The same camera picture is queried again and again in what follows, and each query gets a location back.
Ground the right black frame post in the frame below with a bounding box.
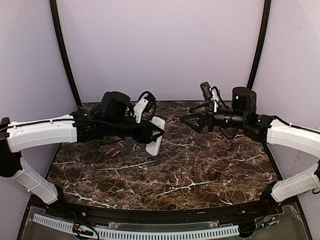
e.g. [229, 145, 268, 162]
[246, 0, 272, 90]

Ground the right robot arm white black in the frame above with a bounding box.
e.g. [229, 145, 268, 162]
[180, 82, 320, 204]

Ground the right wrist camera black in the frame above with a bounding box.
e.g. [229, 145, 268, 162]
[200, 81, 213, 101]

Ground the white slotted cable duct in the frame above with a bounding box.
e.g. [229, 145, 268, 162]
[32, 213, 240, 240]

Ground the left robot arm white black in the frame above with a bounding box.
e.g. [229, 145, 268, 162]
[0, 91, 166, 205]

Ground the black front rail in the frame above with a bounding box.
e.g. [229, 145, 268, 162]
[54, 201, 262, 225]

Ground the white remote control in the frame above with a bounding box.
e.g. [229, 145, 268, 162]
[145, 116, 166, 156]

